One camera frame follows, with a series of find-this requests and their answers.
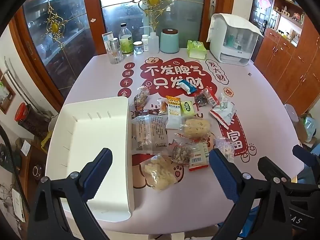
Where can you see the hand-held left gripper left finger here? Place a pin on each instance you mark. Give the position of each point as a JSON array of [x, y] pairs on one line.
[[98, 172]]

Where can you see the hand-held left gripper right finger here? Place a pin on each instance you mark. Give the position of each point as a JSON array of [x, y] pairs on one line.
[[223, 175]]

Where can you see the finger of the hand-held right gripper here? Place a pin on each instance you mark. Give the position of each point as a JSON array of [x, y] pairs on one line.
[[305, 155], [271, 166]]

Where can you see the small clear snack packet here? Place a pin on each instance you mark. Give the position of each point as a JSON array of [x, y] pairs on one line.
[[225, 147]]

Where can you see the white barcode label packet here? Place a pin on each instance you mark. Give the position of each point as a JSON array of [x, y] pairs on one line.
[[199, 156]]

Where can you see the white plastic tray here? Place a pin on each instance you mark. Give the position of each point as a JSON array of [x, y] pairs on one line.
[[95, 132]]

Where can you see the clear nut cluster packet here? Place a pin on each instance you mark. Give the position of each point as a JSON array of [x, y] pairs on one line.
[[181, 153]]

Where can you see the round crispy cake packet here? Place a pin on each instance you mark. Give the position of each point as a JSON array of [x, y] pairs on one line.
[[196, 127]]

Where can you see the white red snack packet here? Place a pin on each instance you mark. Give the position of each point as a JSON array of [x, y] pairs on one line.
[[222, 117]]

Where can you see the puffed rice snack packet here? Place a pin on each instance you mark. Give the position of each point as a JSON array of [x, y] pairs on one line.
[[157, 171]]

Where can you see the green white snack packet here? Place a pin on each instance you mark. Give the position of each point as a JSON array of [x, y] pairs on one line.
[[226, 103]]

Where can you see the green pastry packet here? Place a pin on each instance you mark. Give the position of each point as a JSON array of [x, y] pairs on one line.
[[187, 108]]

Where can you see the red edged clear packet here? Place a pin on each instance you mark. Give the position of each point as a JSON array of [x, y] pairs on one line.
[[213, 99]]

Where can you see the dark brown snack packet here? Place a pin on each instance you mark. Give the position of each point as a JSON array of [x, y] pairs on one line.
[[147, 112]]

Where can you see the dark dried fruit packet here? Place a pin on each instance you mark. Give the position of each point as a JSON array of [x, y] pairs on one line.
[[200, 99]]

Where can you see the orange oat bar packet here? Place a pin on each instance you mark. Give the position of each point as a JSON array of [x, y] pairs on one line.
[[173, 110]]

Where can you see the clear nut bar packet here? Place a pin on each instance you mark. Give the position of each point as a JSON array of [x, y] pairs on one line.
[[141, 96]]

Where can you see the yellow orange candy packet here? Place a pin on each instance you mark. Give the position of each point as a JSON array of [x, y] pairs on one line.
[[162, 106]]

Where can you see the blue white candy packet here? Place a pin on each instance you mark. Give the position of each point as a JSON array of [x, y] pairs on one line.
[[187, 86]]

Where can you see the dark ceramic bowl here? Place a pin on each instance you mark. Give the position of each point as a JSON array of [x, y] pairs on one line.
[[38, 172]]

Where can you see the yellow ribbon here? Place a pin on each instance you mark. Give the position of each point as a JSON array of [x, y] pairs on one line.
[[46, 140]]

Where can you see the pink printed table mat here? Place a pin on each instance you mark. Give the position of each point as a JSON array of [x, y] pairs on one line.
[[262, 105]]

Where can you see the low wooden sideboard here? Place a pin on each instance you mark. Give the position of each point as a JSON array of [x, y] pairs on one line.
[[30, 155]]

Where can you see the red lid jar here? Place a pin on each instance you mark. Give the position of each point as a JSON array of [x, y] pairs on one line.
[[26, 118]]

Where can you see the tall wooden cabinet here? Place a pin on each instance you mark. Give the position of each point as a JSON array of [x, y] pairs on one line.
[[290, 65]]

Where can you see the clear glass cup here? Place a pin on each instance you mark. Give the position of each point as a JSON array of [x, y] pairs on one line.
[[115, 55]]

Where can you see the white countertop appliance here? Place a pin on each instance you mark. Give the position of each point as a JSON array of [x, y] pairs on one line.
[[235, 42]]

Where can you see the green tissue pack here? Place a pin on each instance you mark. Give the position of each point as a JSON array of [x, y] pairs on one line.
[[196, 48]]

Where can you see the small glass jar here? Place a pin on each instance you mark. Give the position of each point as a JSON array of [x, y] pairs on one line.
[[138, 48]]

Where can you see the silver metal can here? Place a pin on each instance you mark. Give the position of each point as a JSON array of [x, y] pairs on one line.
[[114, 42]]

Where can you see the wooden framed glass door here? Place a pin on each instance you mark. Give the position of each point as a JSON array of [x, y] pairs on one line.
[[180, 17], [75, 42]]

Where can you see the white medicine box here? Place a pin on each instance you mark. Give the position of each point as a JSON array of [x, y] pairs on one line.
[[107, 40]]

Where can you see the glass bottle green label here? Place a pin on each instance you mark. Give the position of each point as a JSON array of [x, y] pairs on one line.
[[125, 40]]

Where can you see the white pill bottle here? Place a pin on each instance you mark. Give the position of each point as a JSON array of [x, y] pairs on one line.
[[145, 42]]

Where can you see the white squeeze bottle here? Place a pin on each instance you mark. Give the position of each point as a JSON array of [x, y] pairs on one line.
[[153, 42]]

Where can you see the teal canister brown lid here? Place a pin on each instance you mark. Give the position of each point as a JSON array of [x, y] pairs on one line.
[[169, 41]]

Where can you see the small gold door ornament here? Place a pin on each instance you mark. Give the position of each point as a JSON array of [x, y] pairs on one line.
[[54, 26]]

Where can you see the wooden framed wall niche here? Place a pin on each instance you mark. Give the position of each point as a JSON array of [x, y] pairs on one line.
[[6, 97]]

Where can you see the metal wall rail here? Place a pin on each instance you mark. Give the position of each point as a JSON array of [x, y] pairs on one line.
[[17, 80]]

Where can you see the red wall decoration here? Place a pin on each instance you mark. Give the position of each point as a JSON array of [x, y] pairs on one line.
[[265, 2]]

